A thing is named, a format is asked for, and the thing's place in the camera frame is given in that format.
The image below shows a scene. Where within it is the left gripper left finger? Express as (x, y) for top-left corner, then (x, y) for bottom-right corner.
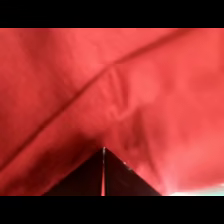
(42, 148), (104, 197)

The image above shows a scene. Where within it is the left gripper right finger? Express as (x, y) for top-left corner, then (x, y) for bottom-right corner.
(103, 146), (163, 197)

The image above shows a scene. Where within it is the red T-shirt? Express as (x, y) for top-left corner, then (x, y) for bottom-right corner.
(0, 27), (224, 197)

